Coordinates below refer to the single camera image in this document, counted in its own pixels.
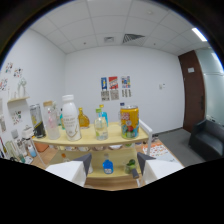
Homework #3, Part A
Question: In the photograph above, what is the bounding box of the clear bottle green cap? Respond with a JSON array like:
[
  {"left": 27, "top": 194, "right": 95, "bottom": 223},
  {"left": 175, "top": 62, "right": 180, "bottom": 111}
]
[{"left": 93, "top": 108, "right": 109, "bottom": 141}]

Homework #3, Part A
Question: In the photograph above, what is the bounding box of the yellow drink can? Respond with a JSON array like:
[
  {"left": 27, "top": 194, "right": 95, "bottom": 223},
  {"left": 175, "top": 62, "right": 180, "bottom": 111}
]
[{"left": 119, "top": 105, "right": 141, "bottom": 140}]

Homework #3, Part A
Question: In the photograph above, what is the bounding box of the orange patterned menu card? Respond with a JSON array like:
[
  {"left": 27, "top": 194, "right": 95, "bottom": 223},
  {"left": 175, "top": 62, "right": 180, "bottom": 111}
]
[{"left": 142, "top": 142, "right": 172, "bottom": 160}]

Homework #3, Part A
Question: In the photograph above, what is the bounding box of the dark wooden muddler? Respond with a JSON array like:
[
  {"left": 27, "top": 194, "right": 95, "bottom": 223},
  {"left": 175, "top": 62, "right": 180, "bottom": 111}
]
[{"left": 130, "top": 167, "right": 141, "bottom": 180}]

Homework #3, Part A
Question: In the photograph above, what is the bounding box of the clear jar of limes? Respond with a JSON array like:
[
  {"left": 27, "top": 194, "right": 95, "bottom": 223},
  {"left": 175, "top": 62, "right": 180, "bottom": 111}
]
[{"left": 124, "top": 158, "right": 138, "bottom": 175}]

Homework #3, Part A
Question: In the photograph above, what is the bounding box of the orange pot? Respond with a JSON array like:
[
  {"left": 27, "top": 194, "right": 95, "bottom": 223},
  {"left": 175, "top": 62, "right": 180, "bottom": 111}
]
[{"left": 33, "top": 141, "right": 51, "bottom": 154}]

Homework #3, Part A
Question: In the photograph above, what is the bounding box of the wooden two-tier shelf rack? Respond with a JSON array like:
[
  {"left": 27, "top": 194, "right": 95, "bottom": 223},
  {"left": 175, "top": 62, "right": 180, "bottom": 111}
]
[{"left": 31, "top": 119, "right": 154, "bottom": 183}]

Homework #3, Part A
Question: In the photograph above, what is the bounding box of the blue liquid bottle grey cap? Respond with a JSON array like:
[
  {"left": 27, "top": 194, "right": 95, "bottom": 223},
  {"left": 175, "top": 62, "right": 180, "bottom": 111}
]
[{"left": 102, "top": 153, "right": 115, "bottom": 175}]

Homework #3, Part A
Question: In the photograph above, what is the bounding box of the clear jar cork lid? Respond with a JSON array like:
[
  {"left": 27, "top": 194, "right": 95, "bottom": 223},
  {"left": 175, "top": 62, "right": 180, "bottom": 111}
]
[{"left": 42, "top": 100, "right": 62, "bottom": 141}]

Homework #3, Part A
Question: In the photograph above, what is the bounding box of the small white blue bottle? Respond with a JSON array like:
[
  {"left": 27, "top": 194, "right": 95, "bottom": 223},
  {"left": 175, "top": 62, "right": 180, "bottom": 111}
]
[{"left": 27, "top": 144, "right": 38, "bottom": 159}]

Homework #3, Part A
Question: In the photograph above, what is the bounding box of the small pink bottle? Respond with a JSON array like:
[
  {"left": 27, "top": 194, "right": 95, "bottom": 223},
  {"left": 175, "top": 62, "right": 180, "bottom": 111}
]
[{"left": 48, "top": 114, "right": 57, "bottom": 134}]

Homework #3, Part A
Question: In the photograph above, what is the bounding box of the large white bottle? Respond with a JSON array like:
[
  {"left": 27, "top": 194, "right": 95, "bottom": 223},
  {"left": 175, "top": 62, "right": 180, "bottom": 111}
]
[{"left": 61, "top": 94, "right": 83, "bottom": 142}]

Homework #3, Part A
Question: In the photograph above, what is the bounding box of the amber liquid bottle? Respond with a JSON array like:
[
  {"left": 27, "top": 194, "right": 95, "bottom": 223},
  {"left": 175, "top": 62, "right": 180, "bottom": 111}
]
[{"left": 77, "top": 107, "right": 91, "bottom": 130}]

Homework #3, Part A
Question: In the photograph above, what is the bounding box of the white countertop appliance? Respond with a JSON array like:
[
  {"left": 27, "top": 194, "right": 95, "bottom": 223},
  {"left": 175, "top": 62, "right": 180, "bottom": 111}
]
[{"left": 21, "top": 125, "right": 36, "bottom": 140}]

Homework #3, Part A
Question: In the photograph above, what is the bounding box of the black silver tall can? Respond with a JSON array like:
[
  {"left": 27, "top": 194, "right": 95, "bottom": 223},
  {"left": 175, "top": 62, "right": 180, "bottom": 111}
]
[{"left": 29, "top": 103, "right": 47, "bottom": 139}]

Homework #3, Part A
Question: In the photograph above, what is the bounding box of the black sofa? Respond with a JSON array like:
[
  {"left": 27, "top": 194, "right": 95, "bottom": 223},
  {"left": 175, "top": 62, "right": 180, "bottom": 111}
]
[{"left": 188, "top": 118, "right": 224, "bottom": 162}]

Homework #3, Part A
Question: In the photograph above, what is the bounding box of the blue bottle yellow cap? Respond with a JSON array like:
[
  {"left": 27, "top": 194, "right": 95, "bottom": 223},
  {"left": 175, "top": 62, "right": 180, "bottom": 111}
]
[{"left": 98, "top": 104, "right": 110, "bottom": 128}]

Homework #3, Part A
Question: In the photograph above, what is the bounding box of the clear bottle blue cap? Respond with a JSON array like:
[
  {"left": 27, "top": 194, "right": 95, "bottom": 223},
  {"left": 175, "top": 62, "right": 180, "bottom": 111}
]
[{"left": 117, "top": 102, "right": 126, "bottom": 126}]

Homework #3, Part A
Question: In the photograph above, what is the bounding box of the brown door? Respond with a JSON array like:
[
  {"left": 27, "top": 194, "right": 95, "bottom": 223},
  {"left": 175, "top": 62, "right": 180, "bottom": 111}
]
[{"left": 177, "top": 49, "right": 206, "bottom": 134}]

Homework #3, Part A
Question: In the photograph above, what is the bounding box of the white flower ornament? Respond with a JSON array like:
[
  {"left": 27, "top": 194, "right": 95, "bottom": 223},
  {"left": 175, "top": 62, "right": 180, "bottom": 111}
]
[{"left": 17, "top": 77, "right": 28, "bottom": 99}]

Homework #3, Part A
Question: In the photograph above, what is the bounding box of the ceiling air vent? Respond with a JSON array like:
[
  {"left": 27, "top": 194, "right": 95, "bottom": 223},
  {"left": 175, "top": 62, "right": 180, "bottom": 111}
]
[{"left": 121, "top": 33, "right": 146, "bottom": 45}]

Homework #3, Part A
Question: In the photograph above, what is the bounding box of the square ceiling fixture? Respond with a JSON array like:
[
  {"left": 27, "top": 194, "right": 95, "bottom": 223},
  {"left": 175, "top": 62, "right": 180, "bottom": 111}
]
[{"left": 103, "top": 36, "right": 116, "bottom": 44}]

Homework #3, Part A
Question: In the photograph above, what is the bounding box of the ceiling light panel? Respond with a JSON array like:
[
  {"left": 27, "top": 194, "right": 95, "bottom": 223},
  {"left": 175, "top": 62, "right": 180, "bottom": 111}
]
[{"left": 191, "top": 27, "right": 208, "bottom": 43}]

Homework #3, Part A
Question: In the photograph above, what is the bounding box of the floral wall sticker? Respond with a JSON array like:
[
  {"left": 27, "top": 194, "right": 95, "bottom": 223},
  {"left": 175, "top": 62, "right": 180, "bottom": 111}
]
[
  {"left": 11, "top": 110, "right": 24, "bottom": 125},
  {"left": 13, "top": 67, "right": 24, "bottom": 79},
  {"left": 4, "top": 61, "right": 14, "bottom": 74},
  {"left": 0, "top": 78, "right": 9, "bottom": 91}
]

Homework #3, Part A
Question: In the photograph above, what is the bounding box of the wooden wall shelf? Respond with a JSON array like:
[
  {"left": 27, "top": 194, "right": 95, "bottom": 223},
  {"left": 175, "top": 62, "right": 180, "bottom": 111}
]
[{"left": 6, "top": 95, "right": 31, "bottom": 105}]

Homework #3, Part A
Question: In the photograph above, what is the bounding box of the colourful wall poster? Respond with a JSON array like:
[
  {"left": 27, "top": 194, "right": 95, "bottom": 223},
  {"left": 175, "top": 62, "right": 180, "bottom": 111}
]
[{"left": 120, "top": 75, "right": 132, "bottom": 89}]

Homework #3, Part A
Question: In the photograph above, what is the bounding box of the blue wall poster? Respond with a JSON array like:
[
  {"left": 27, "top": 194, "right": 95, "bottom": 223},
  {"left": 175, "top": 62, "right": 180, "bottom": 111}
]
[{"left": 100, "top": 77, "right": 109, "bottom": 91}]

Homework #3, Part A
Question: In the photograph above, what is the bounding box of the red wall poster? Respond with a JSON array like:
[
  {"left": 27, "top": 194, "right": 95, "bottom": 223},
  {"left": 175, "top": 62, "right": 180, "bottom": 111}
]
[{"left": 108, "top": 76, "right": 120, "bottom": 91}]

